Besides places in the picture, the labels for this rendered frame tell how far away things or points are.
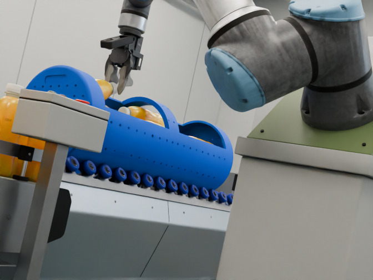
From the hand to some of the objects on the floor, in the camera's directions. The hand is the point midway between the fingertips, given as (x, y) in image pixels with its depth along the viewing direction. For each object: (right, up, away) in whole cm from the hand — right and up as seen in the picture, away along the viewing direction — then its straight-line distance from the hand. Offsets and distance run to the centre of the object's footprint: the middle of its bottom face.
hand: (112, 89), depth 212 cm
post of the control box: (-27, -114, -68) cm, 136 cm away
